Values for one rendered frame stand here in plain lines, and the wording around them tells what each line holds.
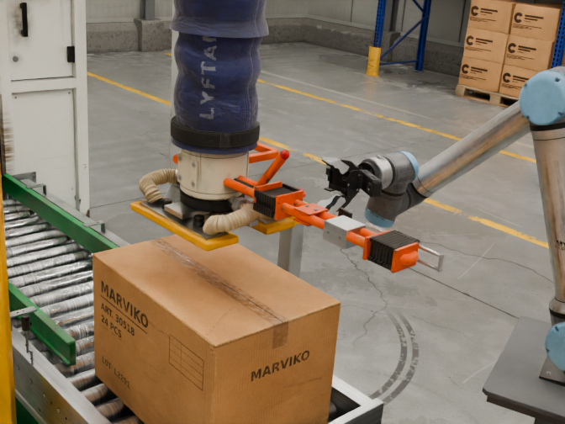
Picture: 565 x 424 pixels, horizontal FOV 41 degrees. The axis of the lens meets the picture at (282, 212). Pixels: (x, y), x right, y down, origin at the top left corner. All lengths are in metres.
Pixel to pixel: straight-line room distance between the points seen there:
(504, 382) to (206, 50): 1.16
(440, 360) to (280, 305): 1.85
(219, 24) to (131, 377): 0.99
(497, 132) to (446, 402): 1.62
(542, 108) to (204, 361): 0.97
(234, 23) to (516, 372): 1.20
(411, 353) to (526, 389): 1.60
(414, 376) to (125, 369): 1.69
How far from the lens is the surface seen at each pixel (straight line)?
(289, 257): 2.52
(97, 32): 11.23
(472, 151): 2.10
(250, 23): 1.80
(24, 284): 2.99
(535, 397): 2.12
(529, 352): 2.32
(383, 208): 2.11
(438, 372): 3.59
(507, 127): 2.05
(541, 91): 1.83
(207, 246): 1.80
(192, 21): 1.79
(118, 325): 2.15
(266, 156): 2.12
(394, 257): 1.51
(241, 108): 1.83
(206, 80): 1.80
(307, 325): 1.91
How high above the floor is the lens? 1.84
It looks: 21 degrees down
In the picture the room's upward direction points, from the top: 4 degrees clockwise
